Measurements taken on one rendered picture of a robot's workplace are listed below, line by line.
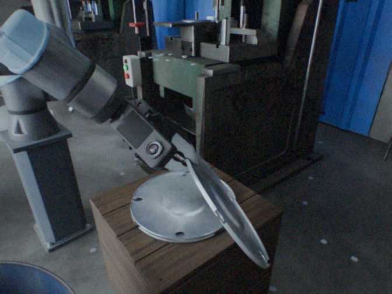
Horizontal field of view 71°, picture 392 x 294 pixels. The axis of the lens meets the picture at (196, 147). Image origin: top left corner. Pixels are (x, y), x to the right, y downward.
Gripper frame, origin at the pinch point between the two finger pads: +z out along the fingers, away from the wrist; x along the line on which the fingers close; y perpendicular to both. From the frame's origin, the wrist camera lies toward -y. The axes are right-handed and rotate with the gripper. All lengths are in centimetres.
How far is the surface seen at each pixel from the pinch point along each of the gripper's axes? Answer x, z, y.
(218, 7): -49, 12, 76
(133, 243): 24.3, 6.9, 6.4
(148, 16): -38, 11, 163
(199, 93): -15, 17, 47
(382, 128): -85, 152, 66
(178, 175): 10.2, 19.6, 27.9
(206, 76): -21, 14, 45
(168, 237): 17.7, 11.2, 3.5
